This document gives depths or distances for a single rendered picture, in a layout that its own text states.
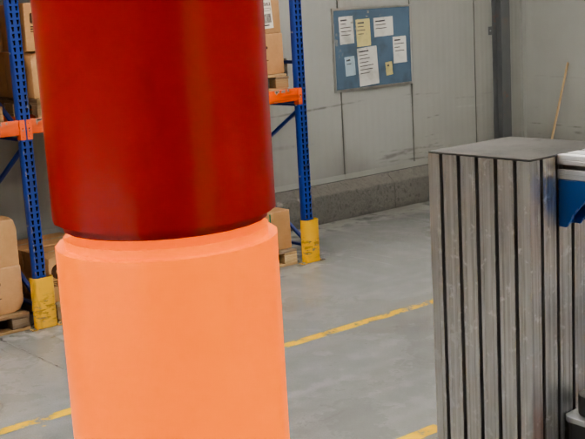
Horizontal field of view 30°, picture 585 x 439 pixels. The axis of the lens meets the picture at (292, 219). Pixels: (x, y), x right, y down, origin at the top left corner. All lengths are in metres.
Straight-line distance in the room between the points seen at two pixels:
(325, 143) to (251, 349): 11.70
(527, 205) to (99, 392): 1.78
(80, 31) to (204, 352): 0.07
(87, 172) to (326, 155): 11.74
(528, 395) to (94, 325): 1.88
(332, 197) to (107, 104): 11.66
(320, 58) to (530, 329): 9.93
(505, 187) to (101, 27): 1.82
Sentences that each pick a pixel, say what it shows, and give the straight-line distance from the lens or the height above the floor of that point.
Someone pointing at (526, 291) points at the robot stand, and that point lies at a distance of 2.03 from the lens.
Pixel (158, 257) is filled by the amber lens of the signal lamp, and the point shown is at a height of 2.27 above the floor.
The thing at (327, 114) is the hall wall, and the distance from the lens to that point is 11.94.
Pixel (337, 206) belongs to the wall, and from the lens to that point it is 11.94.
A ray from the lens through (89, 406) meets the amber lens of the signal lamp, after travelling 0.24.
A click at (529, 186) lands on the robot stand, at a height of 1.98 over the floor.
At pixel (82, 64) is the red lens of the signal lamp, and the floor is 2.31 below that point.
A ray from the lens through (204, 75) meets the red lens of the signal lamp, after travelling 0.22.
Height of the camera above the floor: 2.32
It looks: 11 degrees down
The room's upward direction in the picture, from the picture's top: 3 degrees counter-clockwise
